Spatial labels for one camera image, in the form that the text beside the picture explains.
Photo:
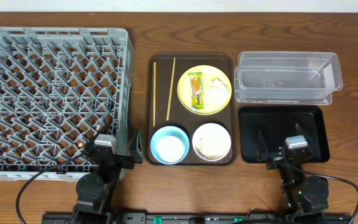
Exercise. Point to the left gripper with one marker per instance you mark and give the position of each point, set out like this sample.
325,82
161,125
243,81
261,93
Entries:
120,158

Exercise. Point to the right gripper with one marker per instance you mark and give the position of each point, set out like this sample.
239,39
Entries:
282,157

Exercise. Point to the light blue bowl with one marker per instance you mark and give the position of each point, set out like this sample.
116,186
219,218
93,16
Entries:
169,131

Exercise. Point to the wooden chopstick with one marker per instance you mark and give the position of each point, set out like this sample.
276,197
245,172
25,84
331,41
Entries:
154,90
171,89

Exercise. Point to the white bowl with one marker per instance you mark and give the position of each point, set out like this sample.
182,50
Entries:
215,134

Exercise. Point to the rice leftovers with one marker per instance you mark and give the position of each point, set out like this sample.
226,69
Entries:
209,151

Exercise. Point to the white paper napkin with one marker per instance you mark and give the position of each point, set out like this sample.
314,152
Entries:
218,87

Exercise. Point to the green orange snack wrapper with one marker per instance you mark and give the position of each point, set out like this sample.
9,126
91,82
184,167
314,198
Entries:
196,82

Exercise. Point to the white cup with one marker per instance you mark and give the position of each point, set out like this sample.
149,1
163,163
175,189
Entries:
170,149

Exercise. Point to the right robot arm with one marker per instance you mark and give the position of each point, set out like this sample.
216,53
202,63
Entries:
307,197

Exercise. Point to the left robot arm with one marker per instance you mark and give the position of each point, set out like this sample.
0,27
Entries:
95,190

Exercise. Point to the black waste tray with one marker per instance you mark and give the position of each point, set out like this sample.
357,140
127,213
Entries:
276,123

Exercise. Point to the dark brown serving tray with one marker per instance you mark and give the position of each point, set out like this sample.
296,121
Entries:
179,115

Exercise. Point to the clear plastic bin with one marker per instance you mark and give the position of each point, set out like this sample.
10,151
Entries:
287,77

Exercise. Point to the yellow round plate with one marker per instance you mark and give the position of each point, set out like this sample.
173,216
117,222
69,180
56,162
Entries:
212,103

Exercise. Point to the grey plastic dish rack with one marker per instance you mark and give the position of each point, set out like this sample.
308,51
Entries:
56,85

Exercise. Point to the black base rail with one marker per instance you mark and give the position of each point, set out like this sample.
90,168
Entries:
142,218

